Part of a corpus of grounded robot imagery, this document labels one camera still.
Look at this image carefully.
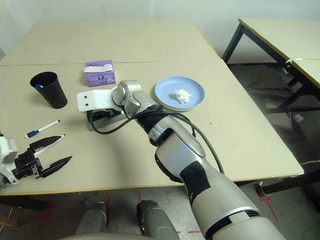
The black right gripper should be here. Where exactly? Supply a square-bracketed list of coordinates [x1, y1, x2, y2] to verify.
[86, 109, 124, 124]

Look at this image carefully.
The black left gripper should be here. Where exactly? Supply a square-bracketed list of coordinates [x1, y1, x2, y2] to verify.
[11, 135, 73, 180]

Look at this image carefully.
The grey glasses case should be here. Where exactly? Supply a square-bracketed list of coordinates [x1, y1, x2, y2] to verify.
[86, 113, 130, 132]

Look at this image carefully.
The white marker with black cap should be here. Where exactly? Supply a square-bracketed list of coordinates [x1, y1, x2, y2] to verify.
[34, 133, 67, 153]

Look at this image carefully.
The blue plate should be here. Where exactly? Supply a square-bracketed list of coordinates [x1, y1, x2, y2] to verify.
[154, 76, 206, 111]

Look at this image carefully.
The white tissue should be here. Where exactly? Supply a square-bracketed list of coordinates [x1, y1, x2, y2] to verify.
[173, 88, 192, 104]

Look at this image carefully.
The purple tissue box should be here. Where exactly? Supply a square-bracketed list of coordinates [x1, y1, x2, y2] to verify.
[83, 59, 117, 88]

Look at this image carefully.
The black plastic cup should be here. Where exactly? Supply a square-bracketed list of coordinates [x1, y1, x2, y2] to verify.
[29, 71, 68, 110]

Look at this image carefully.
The black table foot bar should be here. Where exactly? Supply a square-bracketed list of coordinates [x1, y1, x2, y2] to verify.
[236, 174, 320, 195]
[0, 196, 50, 213]

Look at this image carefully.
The green plate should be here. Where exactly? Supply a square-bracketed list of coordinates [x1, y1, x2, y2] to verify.
[156, 99, 198, 113]

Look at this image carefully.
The grey left robot leg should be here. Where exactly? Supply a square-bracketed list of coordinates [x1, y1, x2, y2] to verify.
[74, 201, 111, 238]

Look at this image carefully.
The grey robot leg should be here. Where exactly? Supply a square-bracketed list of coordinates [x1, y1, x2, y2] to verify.
[136, 199, 180, 240]
[74, 201, 111, 238]

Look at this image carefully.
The wooden plank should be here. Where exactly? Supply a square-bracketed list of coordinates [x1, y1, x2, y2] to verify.
[0, 217, 18, 228]

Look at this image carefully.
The grey robot torso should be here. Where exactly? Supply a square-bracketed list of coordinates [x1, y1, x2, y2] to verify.
[57, 232, 156, 240]

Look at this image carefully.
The grey right robot leg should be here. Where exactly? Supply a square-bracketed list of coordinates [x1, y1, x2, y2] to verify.
[136, 199, 180, 240]

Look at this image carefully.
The white tie on side table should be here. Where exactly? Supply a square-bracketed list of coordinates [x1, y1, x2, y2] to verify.
[285, 56, 304, 65]

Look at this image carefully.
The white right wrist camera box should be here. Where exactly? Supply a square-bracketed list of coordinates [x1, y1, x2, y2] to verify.
[76, 89, 120, 113]

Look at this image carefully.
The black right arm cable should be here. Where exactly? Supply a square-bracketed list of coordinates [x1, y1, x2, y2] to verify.
[86, 109, 225, 175]

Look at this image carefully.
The beige side table black frame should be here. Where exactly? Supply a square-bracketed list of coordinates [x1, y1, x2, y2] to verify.
[222, 17, 320, 118]

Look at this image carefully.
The white floor cable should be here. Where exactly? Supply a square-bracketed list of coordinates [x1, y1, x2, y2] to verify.
[299, 159, 320, 167]

